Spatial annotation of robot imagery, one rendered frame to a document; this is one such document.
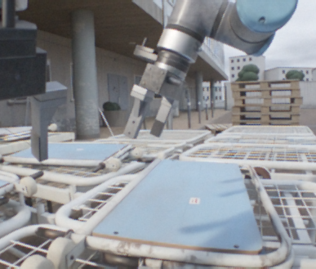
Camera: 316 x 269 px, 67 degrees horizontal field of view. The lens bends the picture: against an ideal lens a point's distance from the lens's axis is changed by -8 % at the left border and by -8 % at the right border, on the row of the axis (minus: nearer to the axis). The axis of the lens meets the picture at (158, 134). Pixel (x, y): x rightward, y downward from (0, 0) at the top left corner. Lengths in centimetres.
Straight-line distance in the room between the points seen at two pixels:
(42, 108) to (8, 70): 7
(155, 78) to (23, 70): 29
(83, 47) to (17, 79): 651
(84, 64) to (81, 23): 105
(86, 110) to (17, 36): 643
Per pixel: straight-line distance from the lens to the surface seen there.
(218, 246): 51
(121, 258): 53
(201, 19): 56
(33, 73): 30
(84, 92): 664
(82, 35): 687
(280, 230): 60
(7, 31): 21
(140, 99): 48
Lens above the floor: 82
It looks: 7 degrees down
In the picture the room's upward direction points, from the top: 3 degrees counter-clockwise
